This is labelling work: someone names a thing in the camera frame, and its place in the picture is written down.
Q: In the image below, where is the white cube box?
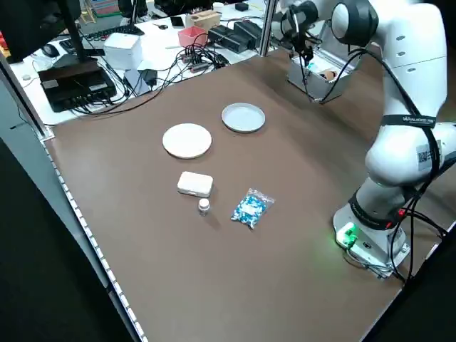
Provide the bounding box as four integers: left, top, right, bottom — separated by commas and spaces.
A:
103, 32, 143, 69

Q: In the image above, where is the wooden box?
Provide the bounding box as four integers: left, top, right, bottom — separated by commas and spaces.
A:
185, 10, 221, 29

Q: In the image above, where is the black usb hub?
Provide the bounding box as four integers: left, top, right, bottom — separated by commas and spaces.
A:
180, 53, 211, 73

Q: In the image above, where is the gray round plate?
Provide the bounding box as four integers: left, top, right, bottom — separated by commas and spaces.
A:
221, 103, 267, 135

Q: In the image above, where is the black electronics box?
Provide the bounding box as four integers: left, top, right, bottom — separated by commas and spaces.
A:
37, 66, 118, 113

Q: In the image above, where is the black keyboard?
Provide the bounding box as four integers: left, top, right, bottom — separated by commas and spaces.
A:
58, 24, 145, 53

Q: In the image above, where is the black monitor with stand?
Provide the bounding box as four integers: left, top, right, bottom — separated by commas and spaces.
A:
0, 0, 99, 72

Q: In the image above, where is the white round plate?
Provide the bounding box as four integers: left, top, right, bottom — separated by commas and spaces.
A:
162, 123, 213, 160

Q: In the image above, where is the black power brick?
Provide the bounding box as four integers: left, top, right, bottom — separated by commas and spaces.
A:
233, 20, 264, 46
207, 25, 247, 51

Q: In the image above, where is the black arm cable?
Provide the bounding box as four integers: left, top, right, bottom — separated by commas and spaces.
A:
281, 6, 450, 284

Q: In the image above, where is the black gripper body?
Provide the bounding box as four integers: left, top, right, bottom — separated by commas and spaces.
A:
289, 33, 314, 55

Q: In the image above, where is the white plastic pill box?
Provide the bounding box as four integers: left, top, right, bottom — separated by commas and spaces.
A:
177, 171, 214, 197

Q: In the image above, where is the pink open box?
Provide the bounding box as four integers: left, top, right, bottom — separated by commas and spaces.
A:
177, 26, 209, 48

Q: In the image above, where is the silver aluminium medical kit case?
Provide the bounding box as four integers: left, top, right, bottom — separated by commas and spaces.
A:
286, 19, 357, 105

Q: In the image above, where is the aluminium camera post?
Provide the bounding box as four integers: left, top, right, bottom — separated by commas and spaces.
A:
259, 0, 279, 57

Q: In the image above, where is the blue capsule bag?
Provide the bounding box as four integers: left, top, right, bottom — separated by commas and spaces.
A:
229, 187, 276, 231

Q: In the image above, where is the black plug adapter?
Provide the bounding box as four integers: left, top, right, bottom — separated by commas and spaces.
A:
140, 68, 160, 90

